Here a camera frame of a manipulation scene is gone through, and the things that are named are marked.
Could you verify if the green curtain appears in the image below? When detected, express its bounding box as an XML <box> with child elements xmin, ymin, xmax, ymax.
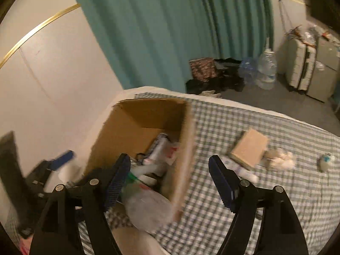
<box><xmin>68</xmin><ymin>0</ymin><xmax>274</xmax><ymax>93</ymax></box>

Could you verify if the white rag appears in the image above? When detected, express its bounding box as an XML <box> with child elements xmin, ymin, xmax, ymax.
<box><xmin>199</xmin><ymin>90</ymin><xmax>222</xmax><ymax>99</ymax></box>

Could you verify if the crushed clear water bottle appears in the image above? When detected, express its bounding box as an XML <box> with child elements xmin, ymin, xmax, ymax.
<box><xmin>239</xmin><ymin>57</ymin><xmax>259</xmax><ymax>85</ymax></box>

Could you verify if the brown patterned bag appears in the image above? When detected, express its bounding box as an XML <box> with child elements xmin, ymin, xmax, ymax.
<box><xmin>189</xmin><ymin>57</ymin><xmax>215</xmax><ymax>82</ymax></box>

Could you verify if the pale hard suitcase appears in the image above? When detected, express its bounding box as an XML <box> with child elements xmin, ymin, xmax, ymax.
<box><xmin>285</xmin><ymin>30</ymin><xmax>318</xmax><ymax>92</ymax></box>

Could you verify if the pile of black clothes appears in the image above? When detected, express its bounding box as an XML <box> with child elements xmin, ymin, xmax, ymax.
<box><xmin>185</xmin><ymin>58</ymin><xmax>246</xmax><ymax>94</ymax></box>

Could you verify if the beige medicine box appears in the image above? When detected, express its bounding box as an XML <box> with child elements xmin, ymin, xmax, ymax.
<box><xmin>230</xmin><ymin>128</ymin><xmax>270</xmax><ymax>171</ymax></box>

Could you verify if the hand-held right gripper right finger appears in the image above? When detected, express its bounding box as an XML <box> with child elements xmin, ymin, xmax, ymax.
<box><xmin>208</xmin><ymin>155</ymin><xmax>310</xmax><ymax>255</ymax></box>

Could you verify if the brown cardboard box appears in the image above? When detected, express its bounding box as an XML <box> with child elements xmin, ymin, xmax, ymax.
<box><xmin>85</xmin><ymin>97</ymin><xmax>198</xmax><ymax>222</ymax></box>

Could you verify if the large clear water bottle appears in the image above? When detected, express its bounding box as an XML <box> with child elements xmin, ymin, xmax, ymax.
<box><xmin>256</xmin><ymin>49</ymin><xmax>278</xmax><ymax>90</ymax></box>

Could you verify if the grey mini fridge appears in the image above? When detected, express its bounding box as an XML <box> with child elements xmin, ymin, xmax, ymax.
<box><xmin>307</xmin><ymin>36</ymin><xmax>340</xmax><ymax>103</ymax></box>

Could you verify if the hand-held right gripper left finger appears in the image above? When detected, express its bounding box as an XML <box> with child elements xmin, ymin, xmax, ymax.
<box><xmin>29</xmin><ymin>153</ymin><xmax>132</xmax><ymax>255</ymax></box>

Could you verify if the green packet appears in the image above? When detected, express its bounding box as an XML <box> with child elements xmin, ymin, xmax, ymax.
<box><xmin>127</xmin><ymin>171</ymin><xmax>141</xmax><ymax>185</ymax></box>

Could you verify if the small white teal roll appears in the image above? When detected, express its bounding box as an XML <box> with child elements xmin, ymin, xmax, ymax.
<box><xmin>319</xmin><ymin>153</ymin><xmax>336</xmax><ymax>173</ymax></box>

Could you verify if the white plastic pipe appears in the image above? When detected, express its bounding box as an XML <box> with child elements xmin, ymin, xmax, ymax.
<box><xmin>130</xmin><ymin>163</ymin><xmax>170</xmax><ymax>184</ymax></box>

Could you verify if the red packet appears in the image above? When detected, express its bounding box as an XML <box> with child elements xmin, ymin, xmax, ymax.
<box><xmin>162</xmin><ymin>145</ymin><xmax>180</xmax><ymax>165</ymax></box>

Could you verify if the black wall television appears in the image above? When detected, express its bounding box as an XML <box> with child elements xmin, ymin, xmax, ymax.
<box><xmin>303</xmin><ymin>0</ymin><xmax>340</xmax><ymax>35</ymax></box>

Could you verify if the clear plastic bottle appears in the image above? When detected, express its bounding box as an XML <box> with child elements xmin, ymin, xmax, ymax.
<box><xmin>125</xmin><ymin>188</ymin><xmax>173</xmax><ymax>231</ymax></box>

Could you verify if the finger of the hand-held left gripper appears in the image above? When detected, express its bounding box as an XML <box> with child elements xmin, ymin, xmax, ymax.
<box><xmin>25</xmin><ymin>150</ymin><xmax>75</xmax><ymax>192</ymax></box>

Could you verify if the white cream tube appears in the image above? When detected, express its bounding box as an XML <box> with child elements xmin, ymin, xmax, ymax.
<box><xmin>222</xmin><ymin>155</ymin><xmax>259</xmax><ymax>183</ymax></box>

